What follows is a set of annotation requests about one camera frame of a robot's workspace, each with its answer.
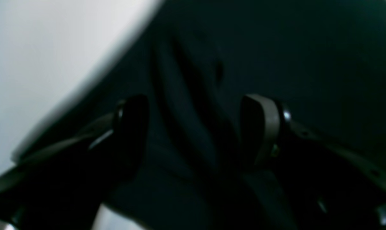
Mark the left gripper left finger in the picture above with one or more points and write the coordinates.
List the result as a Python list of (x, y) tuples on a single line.
[(61, 186)]

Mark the black T-shirt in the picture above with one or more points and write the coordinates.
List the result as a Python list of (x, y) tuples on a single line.
[(326, 59)]

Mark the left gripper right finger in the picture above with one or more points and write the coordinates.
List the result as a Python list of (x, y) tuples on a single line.
[(329, 186)]

